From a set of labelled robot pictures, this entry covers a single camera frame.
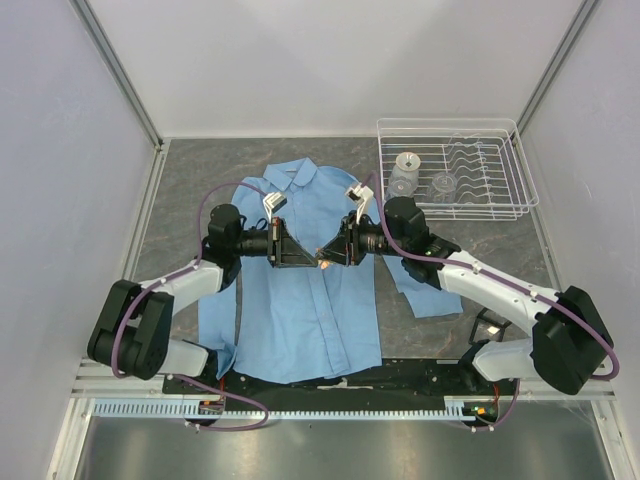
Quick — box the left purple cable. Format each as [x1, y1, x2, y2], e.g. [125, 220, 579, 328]
[110, 182, 271, 432]

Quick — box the clear glass with gold base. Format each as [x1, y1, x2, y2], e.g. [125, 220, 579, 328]
[390, 151, 421, 185]

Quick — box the left aluminium frame post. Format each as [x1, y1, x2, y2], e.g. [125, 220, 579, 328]
[69, 0, 166, 151]

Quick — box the slotted grey cable duct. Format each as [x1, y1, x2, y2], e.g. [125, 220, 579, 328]
[92, 398, 475, 421]

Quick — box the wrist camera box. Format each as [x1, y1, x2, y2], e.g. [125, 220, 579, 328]
[345, 183, 374, 224]
[262, 192, 287, 222]

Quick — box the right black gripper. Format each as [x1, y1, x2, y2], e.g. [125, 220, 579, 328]
[315, 211, 407, 268]

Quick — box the small black framed stand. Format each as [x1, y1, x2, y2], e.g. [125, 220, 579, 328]
[468, 308, 512, 346]

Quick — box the light blue button shirt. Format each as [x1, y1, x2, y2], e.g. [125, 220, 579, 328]
[198, 158, 464, 385]

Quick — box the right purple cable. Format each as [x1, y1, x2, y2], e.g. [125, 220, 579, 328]
[359, 172, 624, 434]

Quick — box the white wire dish rack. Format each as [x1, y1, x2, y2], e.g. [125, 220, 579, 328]
[377, 118, 539, 221]

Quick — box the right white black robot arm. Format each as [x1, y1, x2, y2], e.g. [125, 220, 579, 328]
[317, 197, 613, 395]

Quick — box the aluminium frame post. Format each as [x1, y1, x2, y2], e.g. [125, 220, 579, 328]
[516, 0, 601, 133]
[69, 0, 166, 151]

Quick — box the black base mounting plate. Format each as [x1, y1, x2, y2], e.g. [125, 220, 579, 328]
[162, 357, 521, 414]

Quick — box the clear glass lying left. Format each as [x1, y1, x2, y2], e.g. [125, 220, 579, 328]
[385, 177, 416, 200]

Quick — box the clear glass lying right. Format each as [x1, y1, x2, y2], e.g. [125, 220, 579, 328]
[426, 171, 458, 205]

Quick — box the right aluminium frame post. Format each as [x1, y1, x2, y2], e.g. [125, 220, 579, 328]
[516, 0, 601, 133]

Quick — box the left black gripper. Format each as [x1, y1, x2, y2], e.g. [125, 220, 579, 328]
[232, 218, 318, 269]

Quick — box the aluminium front rail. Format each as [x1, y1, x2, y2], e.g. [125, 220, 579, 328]
[71, 359, 615, 401]

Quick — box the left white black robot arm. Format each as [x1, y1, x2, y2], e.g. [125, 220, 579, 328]
[87, 204, 318, 393]

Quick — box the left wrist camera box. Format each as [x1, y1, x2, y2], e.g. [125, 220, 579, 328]
[262, 192, 287, 222]

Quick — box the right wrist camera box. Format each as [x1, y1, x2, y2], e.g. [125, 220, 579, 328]
[345, 183, 374, 224]

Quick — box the clear glass lying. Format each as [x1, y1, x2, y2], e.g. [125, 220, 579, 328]
[426, 171, 458, 205]
[385, 177, 416, 200]

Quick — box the purple cable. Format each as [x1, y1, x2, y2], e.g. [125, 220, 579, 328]
[110, 182, 271, 432]
[359, 172, 624, 434]

